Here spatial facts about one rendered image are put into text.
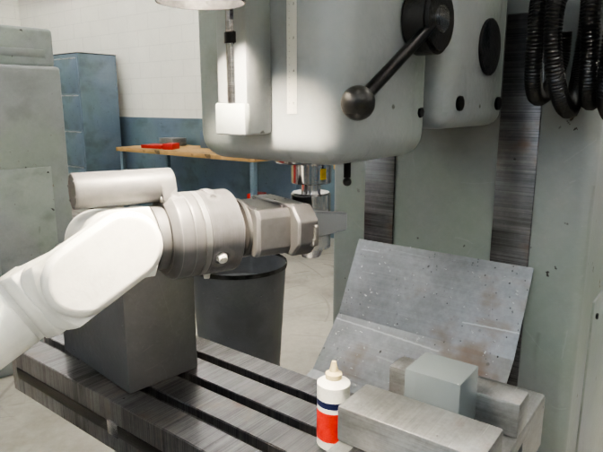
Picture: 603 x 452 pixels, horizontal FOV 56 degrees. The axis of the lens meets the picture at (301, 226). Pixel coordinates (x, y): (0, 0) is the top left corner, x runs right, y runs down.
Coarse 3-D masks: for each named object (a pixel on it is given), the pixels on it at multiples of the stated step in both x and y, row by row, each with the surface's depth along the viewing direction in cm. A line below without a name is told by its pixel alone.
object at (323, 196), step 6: (294, 192) 65; (300, 192) 65; (324, 192) 65; (294, 198) 64; (300, 198) 64; (306, 198) 64; (312, 198) 63; (318, 198) 64; (324, 198) 64; (330, 198) 65
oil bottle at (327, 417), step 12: (336, 372) 67; (324, 384) 67; (336, 384) 66; (348, 384) 67; (324, 396) 66; (336, 396) 66; (348, 396) 67; (324, 408) 67; (336, 408) 66; (324, 420) 67; (336, 420) 67; (324, 432) 67; (336, 432) 67; (324, 444) 68
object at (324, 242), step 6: (312, 204) 64; (318, 204) 64; (324, 204) 64; (330, 204) 65; (318, 210) 64; (324, 210) 64; (330, 210) 66; (324, 240) 65; (318, 246) 65; (324, 246) 65
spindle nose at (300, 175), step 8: (296, 168) 63; (304, 168) 63; (312, 168) 63; (320, 168) 63; (328, 168) 64; (296, 176) 64; (304, 176) 63; (312, 176) 63; (328, 176) 64; (296, 184) 64; (304, 184) 63; (312, 184) 63; (320, 184) 63
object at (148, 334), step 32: (160, 288) 82; (192, 288) 86; (96, 320) 85; (128, 320) 79; (160, 320) 83; (192, 320) 87; (96, 352) 87; (128, 352) 80; (160, 352) 84; (192, 352) 88; (128, 384) 81
